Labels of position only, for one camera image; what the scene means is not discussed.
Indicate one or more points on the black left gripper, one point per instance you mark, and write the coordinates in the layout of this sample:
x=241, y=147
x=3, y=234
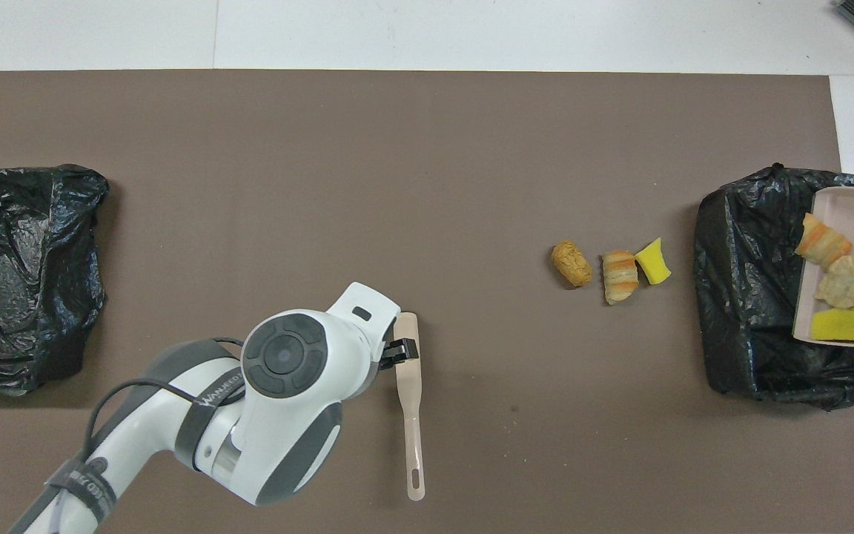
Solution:
x=405, y=350

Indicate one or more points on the beige hand brush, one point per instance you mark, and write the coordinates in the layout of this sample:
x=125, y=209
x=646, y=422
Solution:
x=412, y=415

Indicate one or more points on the small yellow sponge piece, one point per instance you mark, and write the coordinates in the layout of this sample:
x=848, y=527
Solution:
x=653, y=263

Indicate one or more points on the orange flaky croissant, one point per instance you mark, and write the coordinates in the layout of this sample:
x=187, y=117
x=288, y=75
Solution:
x=823, y=245

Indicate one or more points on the large yellow sponge piece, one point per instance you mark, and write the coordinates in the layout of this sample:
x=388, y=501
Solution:
x=846, y=322

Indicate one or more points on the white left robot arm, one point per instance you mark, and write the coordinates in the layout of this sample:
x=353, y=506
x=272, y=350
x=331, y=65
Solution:
x=293, y=386

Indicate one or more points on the black bag lined bin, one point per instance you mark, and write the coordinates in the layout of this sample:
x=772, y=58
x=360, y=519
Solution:
x=27, y=297
x=746, y=297

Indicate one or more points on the brown bread roll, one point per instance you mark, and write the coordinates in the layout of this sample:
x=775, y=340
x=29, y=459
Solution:
x=571, y=263

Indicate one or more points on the brown table mat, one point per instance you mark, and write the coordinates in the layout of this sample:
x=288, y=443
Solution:
x=471, y=148

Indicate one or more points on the orange striped bread roll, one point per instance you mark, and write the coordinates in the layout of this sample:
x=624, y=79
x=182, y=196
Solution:
x=620, y=276

